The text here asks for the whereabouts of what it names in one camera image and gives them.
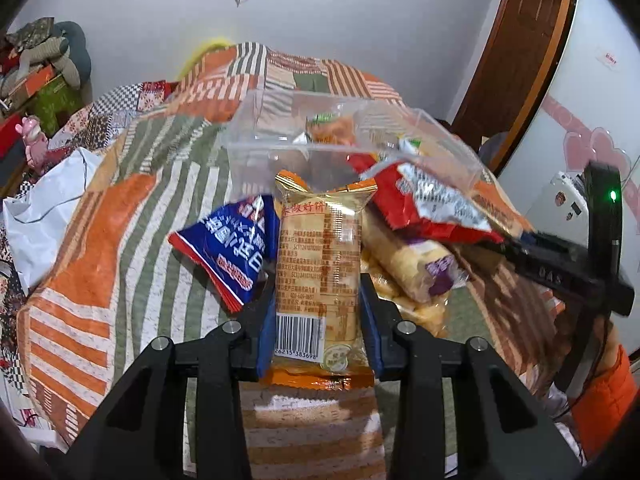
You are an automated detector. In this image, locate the pile of cushions and boxes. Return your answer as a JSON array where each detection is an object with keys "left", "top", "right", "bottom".
[{"left": 1, "top": 18, "right": 92, "bottom": 102}]

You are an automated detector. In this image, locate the red box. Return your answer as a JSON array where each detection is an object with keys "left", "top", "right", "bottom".
[{"left": 0, "top": 113, "right": 22, "bottom": 158}]

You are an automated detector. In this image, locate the yellow foam tube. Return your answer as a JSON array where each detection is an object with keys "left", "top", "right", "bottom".
[{"left": 178, "top": 37, "right": 231, "bottom": 80}]

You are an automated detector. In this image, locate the white plastic sheet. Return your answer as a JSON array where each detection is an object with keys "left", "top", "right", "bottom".
[{"left": 2, "top": 148, "right": 102, "bottom": 294}]

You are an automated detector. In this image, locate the person right hand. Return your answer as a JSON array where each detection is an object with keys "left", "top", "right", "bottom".
[{"left": 585, "top": 315, "right": 620, "bottom": 388}]

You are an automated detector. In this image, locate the green gift bag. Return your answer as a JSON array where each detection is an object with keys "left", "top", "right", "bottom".
[{"left": 26, "top": 75, "right": 84, "bottom": 138}]

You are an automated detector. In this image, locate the clear plastic storage bin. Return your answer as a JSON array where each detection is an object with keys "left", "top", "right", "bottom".
[{"left": 221, "top": 90, "right": 483, "bottom": 200}]

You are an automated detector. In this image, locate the golden biscuit tray pack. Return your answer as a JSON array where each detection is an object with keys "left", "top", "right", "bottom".
[{"left": 360, "top": 248, "right": 449, "bottom": 338}]

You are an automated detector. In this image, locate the orange fried snack bag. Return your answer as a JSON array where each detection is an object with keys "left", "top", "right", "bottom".
[{"left": 306, "top": 113, "right": 356, "bottom": 145}]

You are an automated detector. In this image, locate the white mini fridge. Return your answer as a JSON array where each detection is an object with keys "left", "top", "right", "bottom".
[{"left": 525, "top": 171, "right": 589, "bottom": 247}]

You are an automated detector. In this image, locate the pink plush toy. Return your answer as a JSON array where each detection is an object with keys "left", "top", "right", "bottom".
[{"left": 15, "top": 115, "right": 49, "bottom": 174}]

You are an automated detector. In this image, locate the red snack bag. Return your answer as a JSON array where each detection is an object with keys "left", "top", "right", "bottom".
[{"left": 347, "top": 154, "right": 503, "bottom": 245}]

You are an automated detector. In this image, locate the orange jacket sleeve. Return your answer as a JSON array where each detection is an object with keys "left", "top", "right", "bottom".
[{"left": 572, "top": 344, "right": 638, "bottom": 460}]

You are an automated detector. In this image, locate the purple label rice cracker pack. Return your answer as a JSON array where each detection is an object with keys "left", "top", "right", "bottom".
[{"left": 360, "top": 208, "right": 468, "bottom": 304}]

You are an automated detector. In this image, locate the checkered patchwork quilt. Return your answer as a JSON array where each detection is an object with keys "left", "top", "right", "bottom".
[{"left": 1, "top": 80, "right": 177, "bottom": 427}]

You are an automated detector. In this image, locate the blue snack bag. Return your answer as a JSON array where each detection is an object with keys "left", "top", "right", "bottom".
[{"left": 168, "top": 194, "right": 280, "bottom": 313}]

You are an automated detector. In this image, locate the long orange cracker pack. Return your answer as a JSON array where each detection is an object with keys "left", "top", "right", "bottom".
[{"left": 265, "top": 170, "right": 378, "bottom": 391}]

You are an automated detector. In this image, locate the striped patchwork bedspread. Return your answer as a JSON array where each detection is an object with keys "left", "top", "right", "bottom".
[{"left": 16, "top": 41, "right": 572, "bottom": 480}]

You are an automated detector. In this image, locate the yellow white snack bag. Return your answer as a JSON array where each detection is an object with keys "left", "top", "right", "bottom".
[{"left": 398, "top": 136, "right": 434, "bottom": 157}]

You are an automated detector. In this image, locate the wooden wardrobe frame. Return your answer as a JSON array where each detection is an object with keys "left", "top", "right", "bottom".
[{"left": 452, "top": 0, "right": 575, "bottom": 172}]

